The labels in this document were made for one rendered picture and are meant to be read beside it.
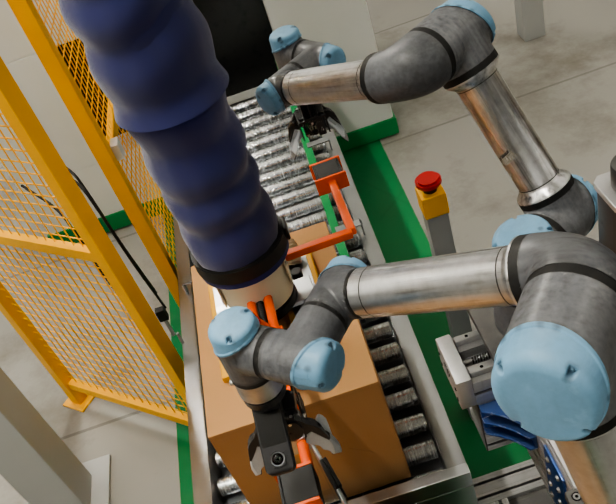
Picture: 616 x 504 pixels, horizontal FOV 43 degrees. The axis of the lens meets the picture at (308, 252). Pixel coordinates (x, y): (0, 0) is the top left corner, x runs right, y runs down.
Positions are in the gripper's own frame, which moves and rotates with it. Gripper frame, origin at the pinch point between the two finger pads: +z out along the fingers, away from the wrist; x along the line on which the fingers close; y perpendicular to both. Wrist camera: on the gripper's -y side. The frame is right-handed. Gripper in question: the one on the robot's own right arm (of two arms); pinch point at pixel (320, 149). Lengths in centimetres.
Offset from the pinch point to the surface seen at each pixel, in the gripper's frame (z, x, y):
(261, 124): 64, -16, -133
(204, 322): 22, -43, 24
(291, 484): 6, -27, 89
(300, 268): 19.3, -15.2, 19.8
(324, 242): 8.0, -7.2, 26.7
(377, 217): 116, 20, -108
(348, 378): 22, -12, 58
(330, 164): 6.3, 1.4, -1.1
